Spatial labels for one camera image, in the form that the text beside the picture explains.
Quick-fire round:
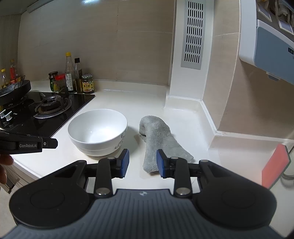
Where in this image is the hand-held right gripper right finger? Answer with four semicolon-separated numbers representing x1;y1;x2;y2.
156;149;230;198

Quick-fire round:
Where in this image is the black glass gas stove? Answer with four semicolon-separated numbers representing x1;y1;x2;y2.
0;91;96;139

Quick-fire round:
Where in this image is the green jar dark lid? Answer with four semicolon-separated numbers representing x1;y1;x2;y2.
48;71;58;93

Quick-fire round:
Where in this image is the dark oil bottle black cap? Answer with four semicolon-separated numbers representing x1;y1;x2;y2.
74;57;84;94

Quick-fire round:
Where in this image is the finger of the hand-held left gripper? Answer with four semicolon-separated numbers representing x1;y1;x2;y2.
42;137;58;149

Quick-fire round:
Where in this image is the white blue wall appliance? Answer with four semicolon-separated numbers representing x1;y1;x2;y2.
239;19;294;83

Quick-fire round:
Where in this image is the sauce jar dark lid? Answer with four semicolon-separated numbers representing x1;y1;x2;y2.
82;74;95;94

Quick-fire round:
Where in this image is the black pan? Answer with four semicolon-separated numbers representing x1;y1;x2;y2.
0;80;32;106

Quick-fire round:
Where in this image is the red sauce bottle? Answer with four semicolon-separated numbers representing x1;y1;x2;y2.
9;59;20;84

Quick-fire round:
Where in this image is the grey fluffy cloth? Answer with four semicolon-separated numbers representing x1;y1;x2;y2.
139;115;194;174

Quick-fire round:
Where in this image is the clear bottle yellow cap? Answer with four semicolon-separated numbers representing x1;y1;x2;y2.
65;52;77;94

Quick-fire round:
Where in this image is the gas burner grate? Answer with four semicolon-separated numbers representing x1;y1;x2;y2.
34;95;72;119

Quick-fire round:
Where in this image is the jar with red lid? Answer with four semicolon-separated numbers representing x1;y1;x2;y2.
55;74;69;97

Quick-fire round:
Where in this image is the small bottle yellow cap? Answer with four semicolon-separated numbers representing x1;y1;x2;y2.
0;68;9;89

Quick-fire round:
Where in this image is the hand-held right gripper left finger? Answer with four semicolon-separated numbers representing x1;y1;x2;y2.
55;149;129;198

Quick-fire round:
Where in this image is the pink sponge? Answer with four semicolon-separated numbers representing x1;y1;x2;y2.
261;144;289;190

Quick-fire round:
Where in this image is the grey vent grille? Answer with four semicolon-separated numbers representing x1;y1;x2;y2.
181;0;214;69

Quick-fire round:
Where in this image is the person's left hand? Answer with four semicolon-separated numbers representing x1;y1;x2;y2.
0;155;14;185

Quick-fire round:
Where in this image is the white wall socket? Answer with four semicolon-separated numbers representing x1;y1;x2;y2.
277;16;294;35
256;2;273;22

